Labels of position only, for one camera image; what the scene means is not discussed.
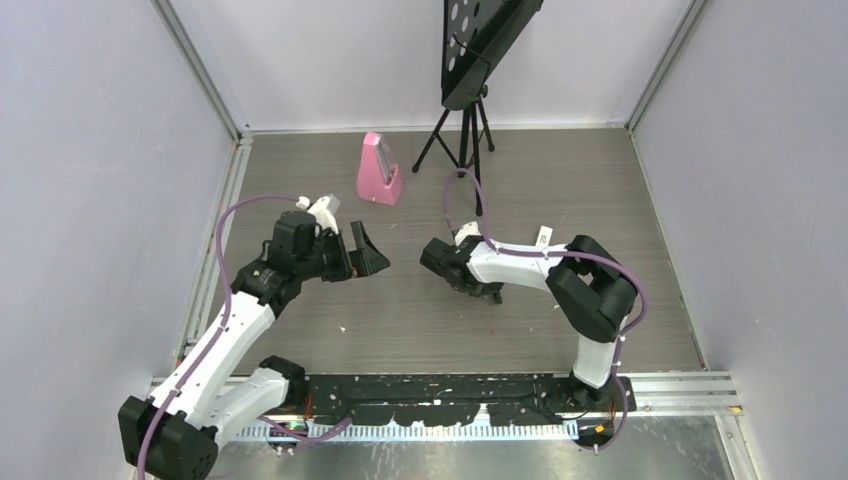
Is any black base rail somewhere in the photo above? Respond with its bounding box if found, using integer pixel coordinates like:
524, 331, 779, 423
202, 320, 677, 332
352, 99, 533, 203
282, 374, 606, 427

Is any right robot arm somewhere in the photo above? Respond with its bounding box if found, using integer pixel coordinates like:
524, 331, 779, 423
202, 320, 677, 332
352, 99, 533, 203
420, 235, 641, 411

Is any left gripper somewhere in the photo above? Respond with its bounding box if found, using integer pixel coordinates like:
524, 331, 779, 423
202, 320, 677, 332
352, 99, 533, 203
296, 221, 388, 283

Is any pink metronome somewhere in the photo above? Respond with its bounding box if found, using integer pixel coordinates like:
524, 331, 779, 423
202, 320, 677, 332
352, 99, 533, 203
356, 132, 404, 206

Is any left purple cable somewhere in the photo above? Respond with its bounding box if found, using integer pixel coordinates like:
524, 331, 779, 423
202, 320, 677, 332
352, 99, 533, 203
135, 194, 309, 480

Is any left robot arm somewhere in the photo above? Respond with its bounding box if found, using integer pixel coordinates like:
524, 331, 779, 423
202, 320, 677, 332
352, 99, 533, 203
118, 210, 390, 479

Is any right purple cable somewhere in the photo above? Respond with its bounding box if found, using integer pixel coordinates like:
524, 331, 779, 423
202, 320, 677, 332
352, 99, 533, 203
442, 168, 649, 453

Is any white remote control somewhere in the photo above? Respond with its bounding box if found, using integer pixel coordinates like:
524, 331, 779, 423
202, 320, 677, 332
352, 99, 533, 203
535, 225, 553, 248

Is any black music stand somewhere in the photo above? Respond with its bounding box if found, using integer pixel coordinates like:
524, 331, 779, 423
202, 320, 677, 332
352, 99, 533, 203
412, 0, 543, 181

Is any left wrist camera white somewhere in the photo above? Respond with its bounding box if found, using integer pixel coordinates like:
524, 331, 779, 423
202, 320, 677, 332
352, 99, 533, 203
296, 194, 341, 234

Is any purple cable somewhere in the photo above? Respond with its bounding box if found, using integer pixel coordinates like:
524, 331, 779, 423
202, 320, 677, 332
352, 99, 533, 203
135, 194, 309, 480
442, 168, 649, 453

